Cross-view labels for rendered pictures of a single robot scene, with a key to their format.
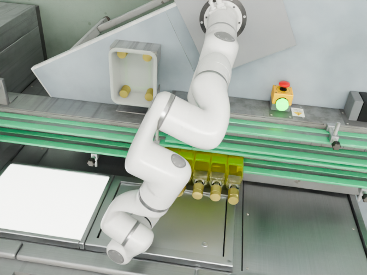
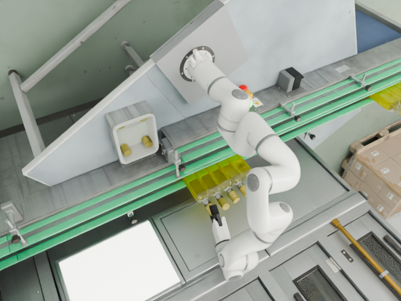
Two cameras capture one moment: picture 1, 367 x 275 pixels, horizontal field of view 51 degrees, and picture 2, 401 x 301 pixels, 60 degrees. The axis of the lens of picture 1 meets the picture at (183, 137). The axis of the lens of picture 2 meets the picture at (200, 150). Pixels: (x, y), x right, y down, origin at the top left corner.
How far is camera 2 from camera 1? 0.75 m
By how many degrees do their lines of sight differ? 30
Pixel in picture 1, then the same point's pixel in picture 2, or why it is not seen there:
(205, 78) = (273, 144)
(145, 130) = (266, 204)
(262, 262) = not seen: hidden behind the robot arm
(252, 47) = not seen: hidden behind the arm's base
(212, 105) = (288, 161)
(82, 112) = (98, 186)
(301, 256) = (301, 195)
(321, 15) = (258, 31)
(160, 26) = (142, 87)
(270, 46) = (231, 68)
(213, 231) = not seen: hidden behind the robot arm
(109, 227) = (233, 266)
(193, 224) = (234, 217)
